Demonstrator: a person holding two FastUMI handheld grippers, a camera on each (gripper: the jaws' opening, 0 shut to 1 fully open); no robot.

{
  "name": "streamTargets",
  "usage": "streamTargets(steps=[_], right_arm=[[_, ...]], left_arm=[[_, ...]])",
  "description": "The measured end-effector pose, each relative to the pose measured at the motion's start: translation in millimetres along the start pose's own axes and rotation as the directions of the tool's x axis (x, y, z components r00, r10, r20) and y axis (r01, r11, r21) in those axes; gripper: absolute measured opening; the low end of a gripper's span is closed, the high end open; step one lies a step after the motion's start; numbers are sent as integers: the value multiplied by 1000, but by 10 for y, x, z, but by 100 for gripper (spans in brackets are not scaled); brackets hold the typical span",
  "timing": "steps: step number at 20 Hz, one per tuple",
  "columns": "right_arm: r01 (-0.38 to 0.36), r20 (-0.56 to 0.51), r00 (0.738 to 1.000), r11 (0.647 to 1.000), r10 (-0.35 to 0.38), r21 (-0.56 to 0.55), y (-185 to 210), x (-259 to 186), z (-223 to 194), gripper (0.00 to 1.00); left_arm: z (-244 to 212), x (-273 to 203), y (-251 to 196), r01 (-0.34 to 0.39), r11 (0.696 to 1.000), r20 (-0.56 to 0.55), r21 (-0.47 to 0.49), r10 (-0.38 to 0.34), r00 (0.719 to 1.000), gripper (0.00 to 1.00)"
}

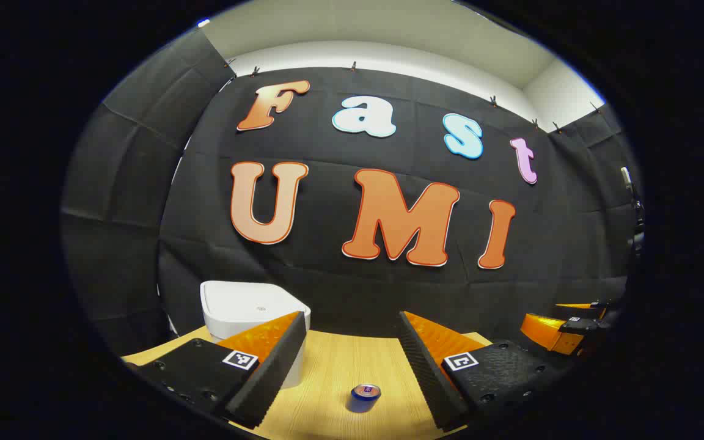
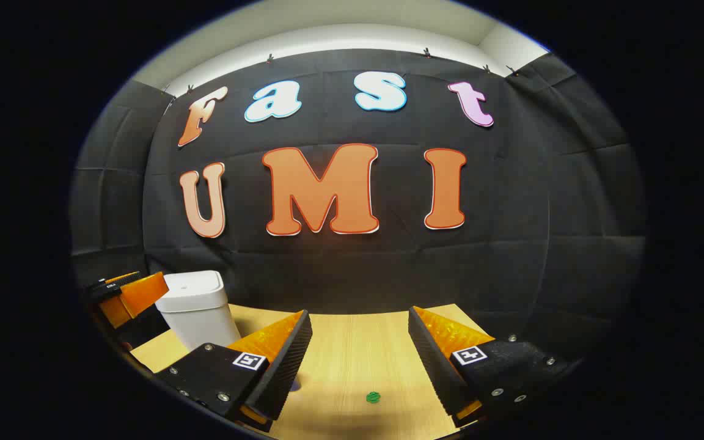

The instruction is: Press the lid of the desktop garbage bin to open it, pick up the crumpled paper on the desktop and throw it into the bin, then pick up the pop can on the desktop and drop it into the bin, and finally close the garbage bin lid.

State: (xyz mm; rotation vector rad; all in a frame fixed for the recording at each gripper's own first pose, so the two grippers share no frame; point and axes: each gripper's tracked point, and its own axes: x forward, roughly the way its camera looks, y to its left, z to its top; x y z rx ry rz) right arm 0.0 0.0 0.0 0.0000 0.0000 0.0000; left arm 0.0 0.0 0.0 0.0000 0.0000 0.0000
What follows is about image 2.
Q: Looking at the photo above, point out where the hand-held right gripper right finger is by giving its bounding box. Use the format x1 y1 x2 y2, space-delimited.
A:
408 306 574 430

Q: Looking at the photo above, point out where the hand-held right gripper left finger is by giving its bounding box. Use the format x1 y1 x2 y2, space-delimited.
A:
154 309 314 433

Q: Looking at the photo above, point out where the white desktop garbage bin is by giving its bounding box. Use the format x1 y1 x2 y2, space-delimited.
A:
155 270 243 352

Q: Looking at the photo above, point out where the wooden desktop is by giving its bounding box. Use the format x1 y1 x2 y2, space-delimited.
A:
129 302 499 440

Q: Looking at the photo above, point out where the dark grey quilted side cloth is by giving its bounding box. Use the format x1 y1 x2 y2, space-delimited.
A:
505 53 647 367
70 78 175 291

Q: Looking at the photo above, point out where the black backdrop cloth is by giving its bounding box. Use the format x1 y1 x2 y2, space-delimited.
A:
142 48 553 316

